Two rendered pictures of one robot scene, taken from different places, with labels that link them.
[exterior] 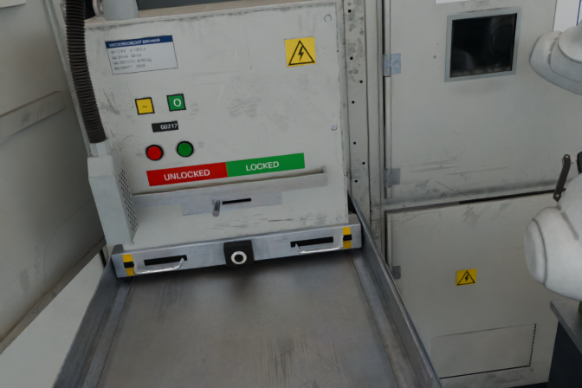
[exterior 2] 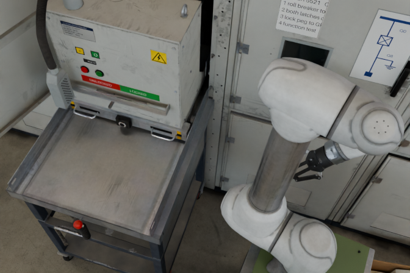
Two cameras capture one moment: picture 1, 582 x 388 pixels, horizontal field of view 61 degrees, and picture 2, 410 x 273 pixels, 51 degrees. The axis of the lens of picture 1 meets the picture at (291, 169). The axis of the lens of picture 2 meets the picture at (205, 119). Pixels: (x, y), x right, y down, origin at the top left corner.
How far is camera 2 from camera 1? 0.99 m
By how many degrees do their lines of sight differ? 32
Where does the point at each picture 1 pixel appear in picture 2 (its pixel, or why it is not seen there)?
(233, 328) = (103, 161)
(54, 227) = (43, 69)
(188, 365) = (77, 171)
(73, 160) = not seen: hidden behind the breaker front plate
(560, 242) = (227, 206)
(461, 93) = not seen: hidden behind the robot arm
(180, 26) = (97, 27)
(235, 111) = (124, 67)
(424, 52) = (265, 49)
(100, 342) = (49, 142)
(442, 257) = (260, 144)
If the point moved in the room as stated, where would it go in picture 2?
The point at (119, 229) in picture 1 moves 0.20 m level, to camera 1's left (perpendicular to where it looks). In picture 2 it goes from (60, 103) to (15, 88)
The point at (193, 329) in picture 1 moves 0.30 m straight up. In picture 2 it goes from (88, 153) to (71, 107)
